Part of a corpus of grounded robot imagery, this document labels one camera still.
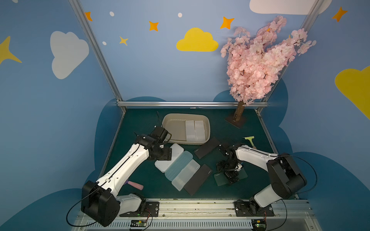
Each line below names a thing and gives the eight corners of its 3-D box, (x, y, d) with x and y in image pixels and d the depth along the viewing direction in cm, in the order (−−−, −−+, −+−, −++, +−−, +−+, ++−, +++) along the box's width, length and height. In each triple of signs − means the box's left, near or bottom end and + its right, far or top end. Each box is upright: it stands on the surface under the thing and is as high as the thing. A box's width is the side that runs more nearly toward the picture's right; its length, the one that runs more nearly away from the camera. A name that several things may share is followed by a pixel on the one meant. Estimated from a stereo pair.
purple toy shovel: (125, 185, 83) (124, 184, 81) (128, 180, 84) (127, 179, 83) (142, 190, 81) (141, 189, 79) (144, 185, 83) (144, 184, 81)
